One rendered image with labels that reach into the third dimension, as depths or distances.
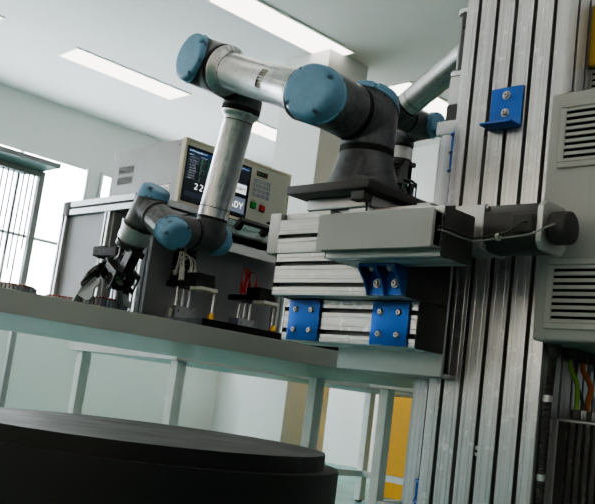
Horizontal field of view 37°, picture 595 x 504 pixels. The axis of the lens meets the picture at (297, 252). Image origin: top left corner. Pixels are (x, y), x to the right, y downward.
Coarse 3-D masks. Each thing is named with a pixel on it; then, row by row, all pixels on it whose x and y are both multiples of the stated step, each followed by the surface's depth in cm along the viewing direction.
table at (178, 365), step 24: (168, 360) 406; (192, 360) 384; (72, 384) 440; (168, 384) 384; (336, 384) 452; (360, 384) 459; (72, 408) 435; (168, 408) 381; (360, 456) 582; (360, 480) 578
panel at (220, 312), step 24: (120, 216) 262; (168, 264) 273; (216, 264) 286; (240, 264) 293; (264, 264) 300; (168, 288) 273; (216, 288) 286; (144, 312) 266; (216, 312) 286; (240, 312) 292; (264, 312) 300
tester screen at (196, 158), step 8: (192, 152) 265; (200, 152) 267; (192, 160) 265; (200, 160) 267; (208, 160) 269; (192, 168) 265; (200, 168) 267; (208, 168) 269; (192, 176) 265; (200, 176) 267; (240, 176) 278; (248, 176) 280; (184, 184) 263; (192, 184) 265; (200, 192) 267; (192, 200) 265; (200, 200) 267
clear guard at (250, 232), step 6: (192, 216) 247; (228, 222) 242; (234, 222) 244; (228, 228) 239; (234, 228) 242; (246, 228) 246; (252, 228) 249; (234, 234) 239; (240, 234) 241; (246, 234) 243; (252, 234) 246; (258, 234) 248; (252, 240) 243; (258, 240) 245; (264, 240) 248
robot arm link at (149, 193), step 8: (144, 184) 212; (152, 184) 214; (144, 192) 211; (152, 192) 211; (160, 192) 211; (168, 192) 215; (136, 200) 212; (144, 200) 211; (152, 200) 211; (160, 200) 211; (136, 208) 212; (144, 208) 210; (128, 216) 214; (136, 216) 212; (128, 224) 213; (136, 224) 212; (144, 232) 214
